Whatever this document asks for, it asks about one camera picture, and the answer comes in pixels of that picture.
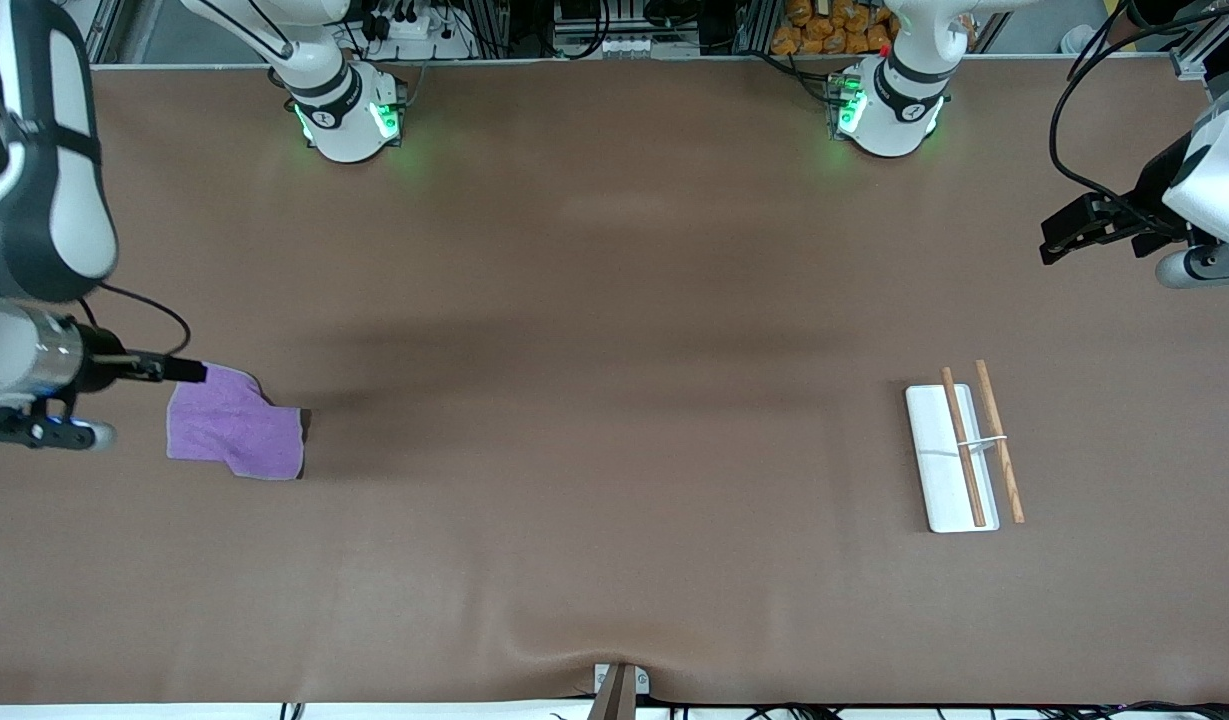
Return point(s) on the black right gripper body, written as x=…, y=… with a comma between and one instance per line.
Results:
x=100, y=361

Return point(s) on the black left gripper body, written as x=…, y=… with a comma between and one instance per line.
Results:
x=1152, y=196

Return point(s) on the purple towel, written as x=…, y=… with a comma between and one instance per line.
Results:
x=236, y=428

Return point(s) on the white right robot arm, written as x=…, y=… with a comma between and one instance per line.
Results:
x=4, y=350

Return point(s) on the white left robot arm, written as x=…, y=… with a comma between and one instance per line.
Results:
x=894, y=120

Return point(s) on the white rack with wooden bars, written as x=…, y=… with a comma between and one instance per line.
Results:
x=944, y=480

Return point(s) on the orange snack bags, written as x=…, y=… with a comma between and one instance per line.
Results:
x=834, y=30

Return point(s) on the white power strip black plugs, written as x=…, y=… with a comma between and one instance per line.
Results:
x=414, y=27

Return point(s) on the brown table mat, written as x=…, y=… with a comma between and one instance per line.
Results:
x=614, y=450

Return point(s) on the white socket strip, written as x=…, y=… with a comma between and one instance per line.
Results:
x=609, y=46

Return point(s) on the aluminium frame profile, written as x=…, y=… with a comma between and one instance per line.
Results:
x=1194, y=62
x=104, y=30

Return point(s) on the metal camera mount clamp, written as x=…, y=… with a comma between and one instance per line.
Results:
x=619, y=690

